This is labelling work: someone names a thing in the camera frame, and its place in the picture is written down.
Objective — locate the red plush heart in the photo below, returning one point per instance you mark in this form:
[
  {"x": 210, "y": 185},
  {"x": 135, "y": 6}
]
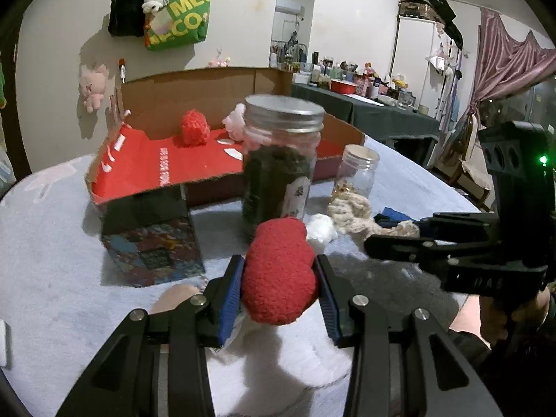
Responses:
[{"x": 278, "y": 278}]

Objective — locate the person's right forearm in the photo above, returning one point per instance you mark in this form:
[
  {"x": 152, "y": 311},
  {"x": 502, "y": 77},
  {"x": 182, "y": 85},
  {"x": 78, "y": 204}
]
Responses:
[{"x": 467, "y": 315}]

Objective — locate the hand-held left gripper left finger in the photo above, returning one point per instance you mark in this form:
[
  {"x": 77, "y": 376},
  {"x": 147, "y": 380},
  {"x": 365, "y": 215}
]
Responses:
[{"x": 230, "y": 308}]

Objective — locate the blue cloth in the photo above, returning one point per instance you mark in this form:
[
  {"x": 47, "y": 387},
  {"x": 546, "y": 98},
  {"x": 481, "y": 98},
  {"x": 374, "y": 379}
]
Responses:
[{"x": 393, "y": 216}]

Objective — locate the pink pig plush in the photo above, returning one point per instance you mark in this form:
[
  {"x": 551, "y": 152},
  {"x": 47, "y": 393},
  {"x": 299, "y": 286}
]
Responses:
[{"x": 92, "y": 84}]

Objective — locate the white hanging plush toy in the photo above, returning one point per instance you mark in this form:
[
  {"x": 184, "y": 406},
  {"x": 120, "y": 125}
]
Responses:
[{"x": 153, "y": 2}]

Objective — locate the table with dark green cloth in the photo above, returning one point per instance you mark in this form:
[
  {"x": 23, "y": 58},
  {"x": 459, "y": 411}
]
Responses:
[{"x": 382, "y": 115}]

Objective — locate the row of cosmetic bottles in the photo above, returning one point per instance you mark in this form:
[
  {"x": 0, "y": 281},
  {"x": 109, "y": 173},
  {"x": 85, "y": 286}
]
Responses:
[{"x": 347, "y": 74}]

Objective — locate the colourful patterned box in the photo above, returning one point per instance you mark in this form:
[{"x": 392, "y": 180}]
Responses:
[{"x": 152, "y": 252}]

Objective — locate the white air conditioner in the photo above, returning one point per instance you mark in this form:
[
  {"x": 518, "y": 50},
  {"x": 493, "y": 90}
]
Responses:
[{"x": 290, "y": 8}]

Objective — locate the chair with beige cushion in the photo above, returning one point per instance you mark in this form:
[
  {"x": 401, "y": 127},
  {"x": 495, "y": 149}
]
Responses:
[{"x": 473, "y": 173}]

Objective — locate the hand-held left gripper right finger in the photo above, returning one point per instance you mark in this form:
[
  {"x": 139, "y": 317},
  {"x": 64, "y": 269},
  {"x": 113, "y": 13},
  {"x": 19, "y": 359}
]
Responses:
[{"x": 328, "y": 312}]

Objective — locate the cardboard box with red lining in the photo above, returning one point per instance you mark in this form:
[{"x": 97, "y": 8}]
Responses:
[{"x": 173, "y": 160}]

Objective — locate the white cloth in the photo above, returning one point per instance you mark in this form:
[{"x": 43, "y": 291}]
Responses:
[{"x": 321, "y": 230}]

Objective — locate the red basin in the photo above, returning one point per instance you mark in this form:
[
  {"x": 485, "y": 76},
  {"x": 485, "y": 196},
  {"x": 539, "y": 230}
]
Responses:
[{"x": 344, "y": 87}]

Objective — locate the green tote bag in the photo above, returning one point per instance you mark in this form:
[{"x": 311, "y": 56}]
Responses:
[{"x": 182, "y": 17}]

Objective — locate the pink curtain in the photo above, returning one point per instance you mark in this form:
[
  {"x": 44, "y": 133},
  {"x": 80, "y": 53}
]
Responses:
[{"x": 499, "y": 61}]

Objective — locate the large glass jar of tea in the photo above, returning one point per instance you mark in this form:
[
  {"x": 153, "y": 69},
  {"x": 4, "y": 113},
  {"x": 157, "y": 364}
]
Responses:
[{"x": 278, "y": 173}]

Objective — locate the black clothing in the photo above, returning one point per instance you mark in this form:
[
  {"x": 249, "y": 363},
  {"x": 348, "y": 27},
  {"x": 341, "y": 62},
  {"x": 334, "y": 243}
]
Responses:
[{"x": 447, "y": 15}]

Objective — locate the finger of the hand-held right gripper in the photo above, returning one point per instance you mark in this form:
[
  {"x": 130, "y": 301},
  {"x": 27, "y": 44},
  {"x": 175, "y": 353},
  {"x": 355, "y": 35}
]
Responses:
[
  {"x": 404, "y": 249},
  {"x": 460, "y": 223}
]

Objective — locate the patterned suitcase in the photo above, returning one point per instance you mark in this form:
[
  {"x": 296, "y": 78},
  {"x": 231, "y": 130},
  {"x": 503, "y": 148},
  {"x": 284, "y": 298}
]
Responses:
[{"x": 417, "y": 7}]

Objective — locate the red capped marker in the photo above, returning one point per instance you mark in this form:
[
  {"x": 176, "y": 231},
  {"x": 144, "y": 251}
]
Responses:
[{"x": 122, "y": 71}]

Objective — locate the small pink plush figure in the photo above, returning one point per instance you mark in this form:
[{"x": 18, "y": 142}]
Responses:
[{"x": 218, "y": 62}]

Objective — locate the person's right hand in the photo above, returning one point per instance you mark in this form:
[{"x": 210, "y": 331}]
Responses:
[{"x": 527, "y": 308}]

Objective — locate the white plush toy in box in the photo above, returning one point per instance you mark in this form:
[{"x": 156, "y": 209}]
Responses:
[{"x": 234, "y": 124}]

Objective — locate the small glass jar gold pieces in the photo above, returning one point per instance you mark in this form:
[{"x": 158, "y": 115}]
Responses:
[{"x": 356, "y": 173}]

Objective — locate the black bag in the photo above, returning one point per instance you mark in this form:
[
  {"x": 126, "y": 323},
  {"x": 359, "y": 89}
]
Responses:
[{"x": 126, "y": 8}]

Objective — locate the red knitted plush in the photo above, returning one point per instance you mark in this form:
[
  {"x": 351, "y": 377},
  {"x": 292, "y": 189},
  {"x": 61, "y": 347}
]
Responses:
[{"x": 195, "y": 128}]

